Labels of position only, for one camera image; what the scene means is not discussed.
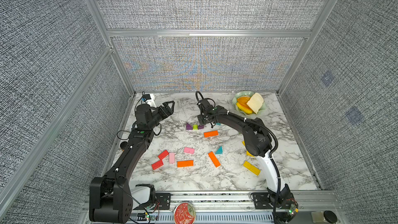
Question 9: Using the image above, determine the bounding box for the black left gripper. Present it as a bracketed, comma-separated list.
[148, 101, 174, 131]

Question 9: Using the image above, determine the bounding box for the orange rectangle block top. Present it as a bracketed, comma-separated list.
[204, 130, 219, 138]

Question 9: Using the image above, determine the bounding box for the orange rectangle block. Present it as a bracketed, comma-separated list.
[204, 130, 219, 138]
[177, 160, 194, 168]

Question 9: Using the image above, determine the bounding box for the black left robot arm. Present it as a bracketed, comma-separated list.
[89, 101, 175, 224]

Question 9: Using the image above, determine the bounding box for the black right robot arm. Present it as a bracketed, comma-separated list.
[195, 91, 295, 208]

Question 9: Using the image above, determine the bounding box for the yellow banana toy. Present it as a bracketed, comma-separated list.
[236, 102, 253, 115]

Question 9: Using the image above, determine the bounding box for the orange round food toy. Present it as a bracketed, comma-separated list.
[237, 95, 251, 107]

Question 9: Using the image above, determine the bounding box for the red rectangle block upper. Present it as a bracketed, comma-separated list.
[158, 150, 170, 160]

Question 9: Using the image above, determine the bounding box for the red rectangle block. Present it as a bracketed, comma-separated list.
[158, 150, 170, 160]
[151, 160, 164, 171]

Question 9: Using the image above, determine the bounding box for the pink rectangle block upright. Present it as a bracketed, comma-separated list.
[169, 152, 176, 164]

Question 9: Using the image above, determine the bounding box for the pink rectangle block flat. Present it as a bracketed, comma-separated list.
[183, 147, 195, 154]

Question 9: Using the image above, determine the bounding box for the teal triangle block near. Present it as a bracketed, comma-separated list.
[215, 146, 223, 155]

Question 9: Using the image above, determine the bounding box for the green glass plate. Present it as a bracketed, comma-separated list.
[232, 91, 267, 116]

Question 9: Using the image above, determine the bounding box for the red rectangle block lower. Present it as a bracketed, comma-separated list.
[151, 160, 164, 171]

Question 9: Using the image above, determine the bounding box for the beige bread slice toy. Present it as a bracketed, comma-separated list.
[247, 93, 264, 114]

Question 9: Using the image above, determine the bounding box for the white round object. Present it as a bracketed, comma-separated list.
[120, 142, 127, 150]

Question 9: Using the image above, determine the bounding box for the orange rectangle block diagonal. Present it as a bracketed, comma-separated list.
[208, 152, 221, 168]

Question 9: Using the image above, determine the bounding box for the yellow rectangle block middle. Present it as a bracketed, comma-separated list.
[246, 151, 254, 157]

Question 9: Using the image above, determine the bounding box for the yellow rectangle block near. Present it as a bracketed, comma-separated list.
[243, 161, 261, 176]

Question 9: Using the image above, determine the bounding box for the red round tin lid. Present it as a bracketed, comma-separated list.
[173, 202, 196, 224]

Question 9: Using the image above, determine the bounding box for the black knob on box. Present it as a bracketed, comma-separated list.
[311, 211, 338, 224]

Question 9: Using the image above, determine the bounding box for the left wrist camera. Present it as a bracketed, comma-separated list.
[141, 93, 156, 107]

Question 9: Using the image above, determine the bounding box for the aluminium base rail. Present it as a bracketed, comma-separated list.
[80, 185, 348, 224]

